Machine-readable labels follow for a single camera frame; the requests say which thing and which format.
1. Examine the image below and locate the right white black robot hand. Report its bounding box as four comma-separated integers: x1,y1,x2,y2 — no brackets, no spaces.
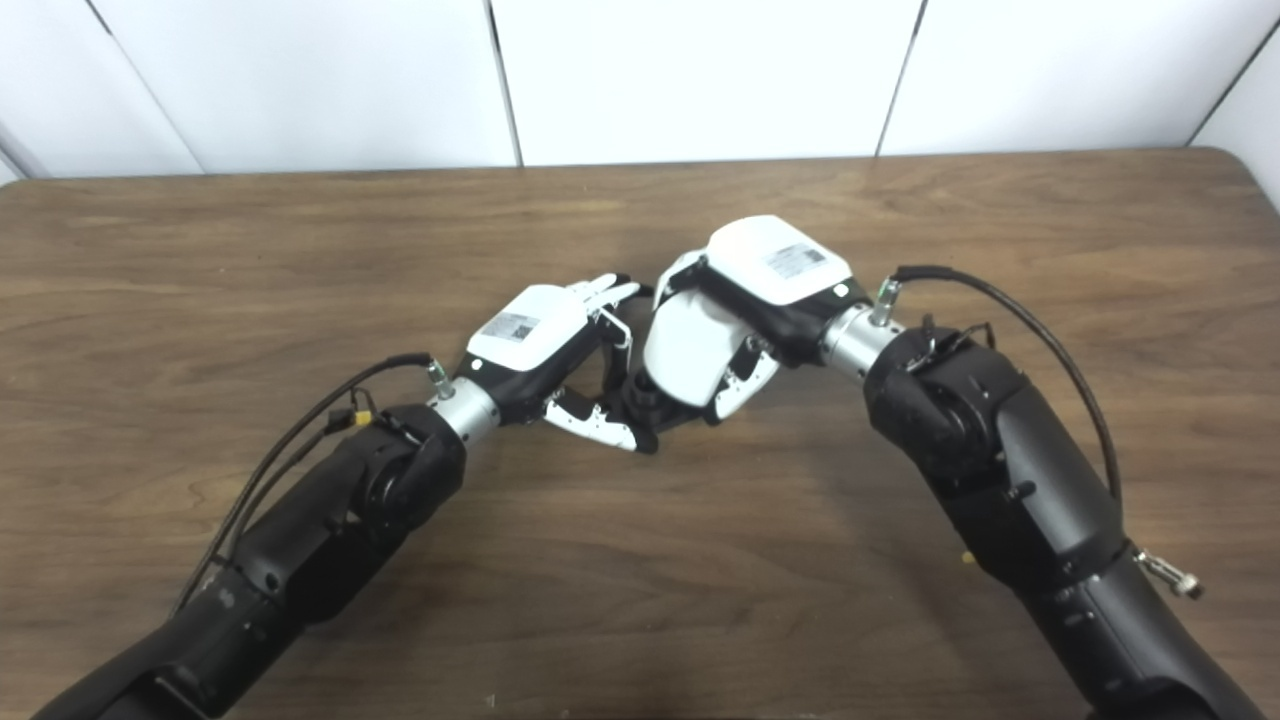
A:
640,215,871,426

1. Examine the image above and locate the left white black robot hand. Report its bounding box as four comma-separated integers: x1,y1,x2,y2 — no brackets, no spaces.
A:
455,273,661,453

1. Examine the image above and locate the round white plastic piece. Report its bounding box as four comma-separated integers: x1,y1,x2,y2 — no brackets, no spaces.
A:
643,290,746,409

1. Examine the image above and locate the black flanged holder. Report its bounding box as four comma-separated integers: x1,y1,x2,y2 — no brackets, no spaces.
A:
600,365,701,451

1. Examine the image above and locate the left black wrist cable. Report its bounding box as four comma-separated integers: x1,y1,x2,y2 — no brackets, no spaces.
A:
170,352,456,616

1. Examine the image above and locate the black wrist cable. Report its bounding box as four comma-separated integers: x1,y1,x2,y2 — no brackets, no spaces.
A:
870,265,1126,501
170,352,456,616

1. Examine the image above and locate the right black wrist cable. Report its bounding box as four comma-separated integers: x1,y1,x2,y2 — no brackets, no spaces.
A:
870,265,1126,501

